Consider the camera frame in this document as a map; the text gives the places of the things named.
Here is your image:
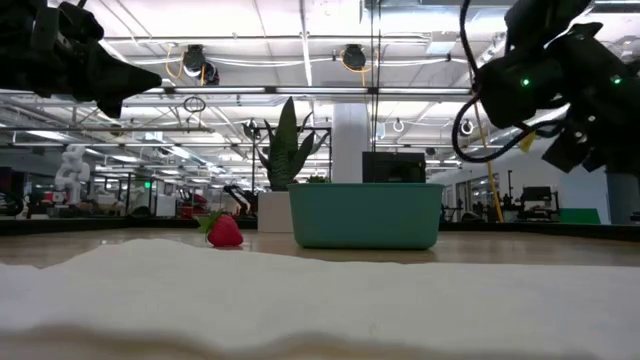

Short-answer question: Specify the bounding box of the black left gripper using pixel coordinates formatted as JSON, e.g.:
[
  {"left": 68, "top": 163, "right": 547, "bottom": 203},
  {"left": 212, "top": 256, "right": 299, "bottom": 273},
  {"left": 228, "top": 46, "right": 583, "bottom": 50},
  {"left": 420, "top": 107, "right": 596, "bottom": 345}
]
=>
[{"left": 29, "top": 0, "right": 164, "bottom": 119}]

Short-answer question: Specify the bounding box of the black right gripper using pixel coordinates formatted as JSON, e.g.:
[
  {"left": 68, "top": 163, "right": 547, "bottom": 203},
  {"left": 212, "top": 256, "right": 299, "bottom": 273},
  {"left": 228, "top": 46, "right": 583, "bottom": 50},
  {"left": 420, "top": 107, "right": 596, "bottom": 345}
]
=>
[{"left": 540, "top": 99, "right": 640, "bottom": 176}]

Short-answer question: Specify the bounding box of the red toy strawberry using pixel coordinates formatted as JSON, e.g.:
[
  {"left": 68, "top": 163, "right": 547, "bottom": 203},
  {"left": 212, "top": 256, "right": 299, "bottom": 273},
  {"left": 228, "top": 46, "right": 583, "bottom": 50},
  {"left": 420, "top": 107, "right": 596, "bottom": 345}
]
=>
[{"left": 194, "top": 209, "right": 245, "bottom": 249}]

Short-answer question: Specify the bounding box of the teal plastic container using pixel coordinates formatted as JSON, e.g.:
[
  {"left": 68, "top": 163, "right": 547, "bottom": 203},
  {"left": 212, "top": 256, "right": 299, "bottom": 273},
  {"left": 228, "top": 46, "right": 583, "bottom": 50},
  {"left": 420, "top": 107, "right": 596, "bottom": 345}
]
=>
[{"left": 287, "top": 182, "right": 445, "bottom": 251}]

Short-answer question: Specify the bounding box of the black background machine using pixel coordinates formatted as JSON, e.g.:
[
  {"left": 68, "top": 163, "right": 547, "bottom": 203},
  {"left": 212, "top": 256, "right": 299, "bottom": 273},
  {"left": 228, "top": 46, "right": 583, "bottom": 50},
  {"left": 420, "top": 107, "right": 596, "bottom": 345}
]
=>
[{"left": 517, "top": 185, "right": 561, "bottom": 222}]

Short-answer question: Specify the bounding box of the green board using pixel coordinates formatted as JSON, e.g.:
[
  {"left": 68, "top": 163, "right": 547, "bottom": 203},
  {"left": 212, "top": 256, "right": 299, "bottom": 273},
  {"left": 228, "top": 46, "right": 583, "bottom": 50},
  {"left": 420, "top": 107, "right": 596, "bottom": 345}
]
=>
[{"left": 558, "top": 207, "right": 602, "bottom": 225}]

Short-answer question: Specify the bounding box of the white humanoid robot figure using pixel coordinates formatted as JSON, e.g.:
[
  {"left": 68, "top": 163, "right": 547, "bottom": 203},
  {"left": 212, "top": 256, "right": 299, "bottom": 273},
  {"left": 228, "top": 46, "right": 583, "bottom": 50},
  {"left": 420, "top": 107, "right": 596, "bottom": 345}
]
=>
[{"left": 53, "top": 143, "right": 92, "bottom": 205}]

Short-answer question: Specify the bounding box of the green snake plant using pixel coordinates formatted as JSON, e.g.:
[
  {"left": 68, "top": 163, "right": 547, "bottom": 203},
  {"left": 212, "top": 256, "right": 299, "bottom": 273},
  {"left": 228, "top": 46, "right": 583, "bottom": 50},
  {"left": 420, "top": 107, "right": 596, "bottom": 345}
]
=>
[{"left": 255, "top": 96, "right": 331, "bottom": 192}]

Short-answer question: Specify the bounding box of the white plant pot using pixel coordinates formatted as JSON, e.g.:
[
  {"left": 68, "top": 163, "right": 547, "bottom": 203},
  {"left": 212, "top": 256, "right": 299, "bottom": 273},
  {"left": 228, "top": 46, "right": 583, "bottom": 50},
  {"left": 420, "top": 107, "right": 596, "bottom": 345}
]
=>
[{"left": 257, "top": 191, "right": 295, "bottom": 234}]

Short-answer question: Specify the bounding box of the white folded cloth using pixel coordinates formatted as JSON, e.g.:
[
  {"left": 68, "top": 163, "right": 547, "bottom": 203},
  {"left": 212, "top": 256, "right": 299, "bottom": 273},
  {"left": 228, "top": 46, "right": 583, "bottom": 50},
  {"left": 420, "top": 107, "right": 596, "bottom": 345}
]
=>
[{"left": 0, "top": 238, "right": 640, "bottom": 360}]

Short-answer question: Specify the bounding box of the black hanging cable loop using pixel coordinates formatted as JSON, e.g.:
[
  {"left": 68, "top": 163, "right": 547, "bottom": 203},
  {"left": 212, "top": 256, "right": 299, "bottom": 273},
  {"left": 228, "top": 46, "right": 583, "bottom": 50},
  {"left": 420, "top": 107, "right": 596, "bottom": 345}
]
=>
[{"left": 182, "top": 95, "right": 207, "bottom": 114}]

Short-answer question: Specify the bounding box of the black ceiling cable reel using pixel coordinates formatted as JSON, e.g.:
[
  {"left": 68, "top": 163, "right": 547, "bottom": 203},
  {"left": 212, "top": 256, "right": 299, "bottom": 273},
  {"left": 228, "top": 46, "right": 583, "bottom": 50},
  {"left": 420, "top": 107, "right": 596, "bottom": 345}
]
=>
[
  {"left": 341, "top": 43, "right": 369, "bottom": 72},
  {"left": 181, "top": 43, "right": 221, "bottom": 86}
]

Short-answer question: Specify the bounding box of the yellow hanging cable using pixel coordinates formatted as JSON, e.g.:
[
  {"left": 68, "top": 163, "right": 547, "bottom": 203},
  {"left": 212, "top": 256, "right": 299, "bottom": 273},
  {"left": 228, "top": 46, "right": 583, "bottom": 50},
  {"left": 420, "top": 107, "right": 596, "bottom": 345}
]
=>
[{"left": 469, "top": 97, "right": 505, "bottom": 224}]

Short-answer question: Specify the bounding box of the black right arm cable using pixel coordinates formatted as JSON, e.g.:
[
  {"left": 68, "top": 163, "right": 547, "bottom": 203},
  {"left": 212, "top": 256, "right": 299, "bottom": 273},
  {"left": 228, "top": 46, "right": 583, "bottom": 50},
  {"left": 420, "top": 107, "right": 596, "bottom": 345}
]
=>
[{"left": 451, "top": 0, "right": 566, "bottom": 165}]

